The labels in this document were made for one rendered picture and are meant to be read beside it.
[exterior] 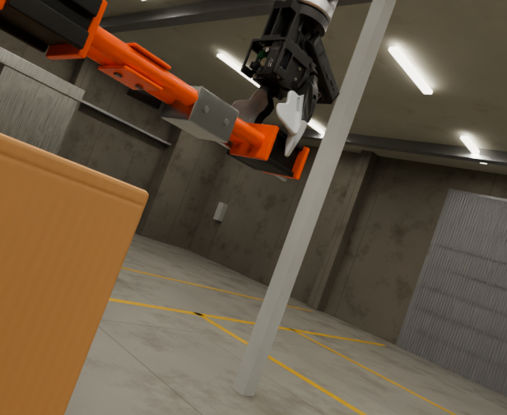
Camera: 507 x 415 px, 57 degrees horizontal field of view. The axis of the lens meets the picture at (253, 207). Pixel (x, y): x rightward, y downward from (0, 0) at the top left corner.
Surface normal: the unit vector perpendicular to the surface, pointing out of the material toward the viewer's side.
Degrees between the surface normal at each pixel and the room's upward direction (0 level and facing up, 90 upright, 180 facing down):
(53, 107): 90
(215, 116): 89
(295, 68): 90
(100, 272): 90
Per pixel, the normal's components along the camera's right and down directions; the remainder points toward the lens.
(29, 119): 0.69, 0.21
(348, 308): -0.64, -0.29
